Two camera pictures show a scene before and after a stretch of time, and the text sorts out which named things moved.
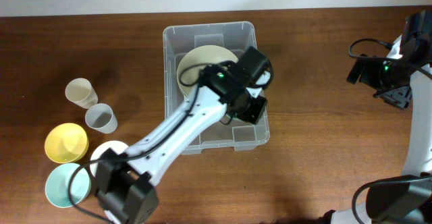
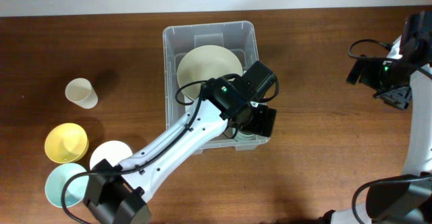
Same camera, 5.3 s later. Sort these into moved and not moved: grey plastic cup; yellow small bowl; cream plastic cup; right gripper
Moved: grey plastic cup
Not moved: cream plastic cup; yellow small bowl; right gripper
